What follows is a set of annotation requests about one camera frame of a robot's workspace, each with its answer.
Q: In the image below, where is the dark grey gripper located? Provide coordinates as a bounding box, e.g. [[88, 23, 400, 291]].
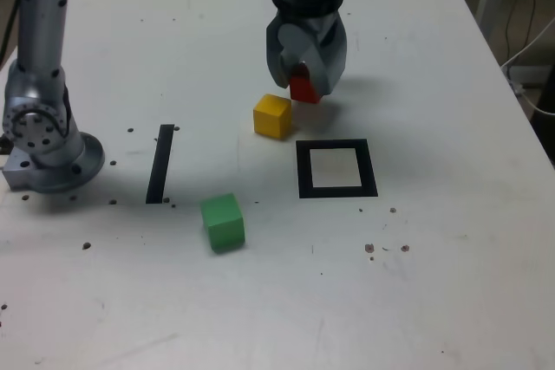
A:
[[265, 8, 349, 95]]

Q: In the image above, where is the red cube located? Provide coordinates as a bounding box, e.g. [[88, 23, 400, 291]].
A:
[[289, 63, 324, 105]]

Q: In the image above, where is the yellow cube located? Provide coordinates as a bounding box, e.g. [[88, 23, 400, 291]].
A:
[[252, 93, 292, 141]]

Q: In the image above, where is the black tape square outline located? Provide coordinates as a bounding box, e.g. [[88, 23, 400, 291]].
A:
[[295, 138, 380, 200]]

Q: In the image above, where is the black tape strip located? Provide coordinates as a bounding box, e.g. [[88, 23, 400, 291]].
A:
[[145, 123, 176, 205]]

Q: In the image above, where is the green cube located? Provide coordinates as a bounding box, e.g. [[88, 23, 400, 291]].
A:
[[199, 191, 247, 255]]

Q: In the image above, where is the white background cable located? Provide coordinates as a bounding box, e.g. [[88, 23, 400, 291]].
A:
[[501, 16, 555, 116]]

